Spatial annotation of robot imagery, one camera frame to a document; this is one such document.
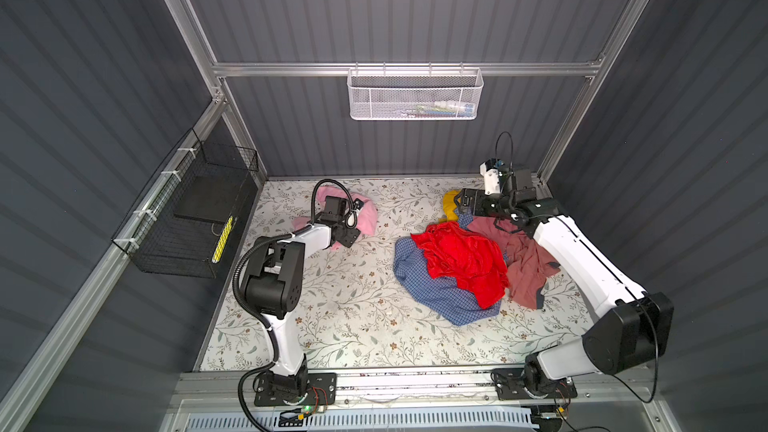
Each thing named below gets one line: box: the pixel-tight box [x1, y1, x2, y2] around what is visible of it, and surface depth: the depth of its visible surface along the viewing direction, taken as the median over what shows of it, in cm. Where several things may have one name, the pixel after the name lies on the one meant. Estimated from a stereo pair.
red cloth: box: [411, 221, 510, 310], surface depth 90 cm
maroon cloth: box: [467, 216, 560, 310], surface depth 88 cm
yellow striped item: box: [212, 216, 234, 264], surface depth 71 cm
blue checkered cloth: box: [393, 209, 503, 326], surface depth 90 cm
